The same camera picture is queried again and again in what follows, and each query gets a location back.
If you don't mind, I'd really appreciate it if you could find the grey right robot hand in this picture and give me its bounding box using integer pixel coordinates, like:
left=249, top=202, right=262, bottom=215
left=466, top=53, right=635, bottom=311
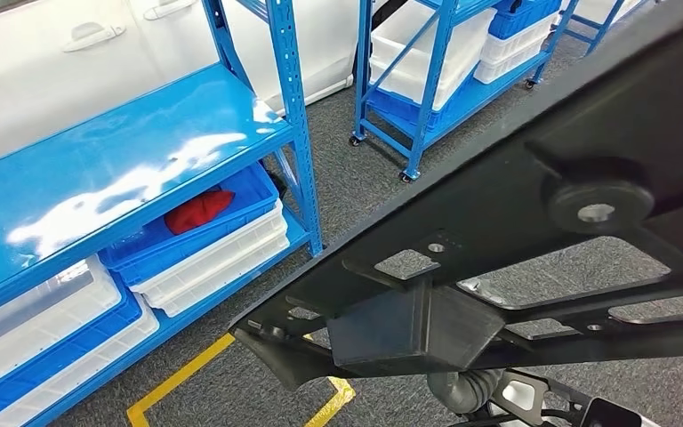
left=426, top=371, right=466, bottom=415

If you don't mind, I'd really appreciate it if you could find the black plastic plate bracket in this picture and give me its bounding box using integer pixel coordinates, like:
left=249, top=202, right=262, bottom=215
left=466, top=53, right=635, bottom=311
left=229, top=0, right=683, bottom=393

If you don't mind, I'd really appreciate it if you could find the blue wheeled shelf cart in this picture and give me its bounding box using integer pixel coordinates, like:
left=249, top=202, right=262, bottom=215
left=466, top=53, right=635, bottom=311
left=348, top=0, right=582, bottom=184
left=556, top=0, right=655, bottom=57

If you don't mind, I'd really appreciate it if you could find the blue metal shelf rack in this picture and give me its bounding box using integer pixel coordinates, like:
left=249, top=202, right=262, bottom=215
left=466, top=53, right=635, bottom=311
left=0, top=0, right=325, bottom=427

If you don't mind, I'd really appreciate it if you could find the red cloth item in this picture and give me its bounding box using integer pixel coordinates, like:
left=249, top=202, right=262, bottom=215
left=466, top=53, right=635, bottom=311
left=163, top=188, right=237, bottom=236

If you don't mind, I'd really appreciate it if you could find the large white plastic bin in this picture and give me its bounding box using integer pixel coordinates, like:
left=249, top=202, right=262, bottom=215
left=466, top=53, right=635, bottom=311
left=369, top=0, right=498, bottom=112

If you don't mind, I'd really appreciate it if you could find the blue plastic bin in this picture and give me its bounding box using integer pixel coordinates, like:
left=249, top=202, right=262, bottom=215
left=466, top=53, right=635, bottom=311
left=487, top=0, right=562, bottom=41

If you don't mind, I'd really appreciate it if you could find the white car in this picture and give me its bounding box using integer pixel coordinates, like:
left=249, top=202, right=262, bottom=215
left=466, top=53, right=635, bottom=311
left=0, top=0, right=361, bottom=173

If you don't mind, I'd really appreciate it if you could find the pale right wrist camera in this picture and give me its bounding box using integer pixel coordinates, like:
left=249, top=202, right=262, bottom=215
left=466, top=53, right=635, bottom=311
left=580, top=398, right=663, bottom=427

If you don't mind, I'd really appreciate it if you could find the white car door handle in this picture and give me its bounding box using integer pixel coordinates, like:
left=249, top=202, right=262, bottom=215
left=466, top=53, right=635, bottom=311
left=61, top=22, right=126, bottom=54
left=142, top=0, right=200, bottom=21

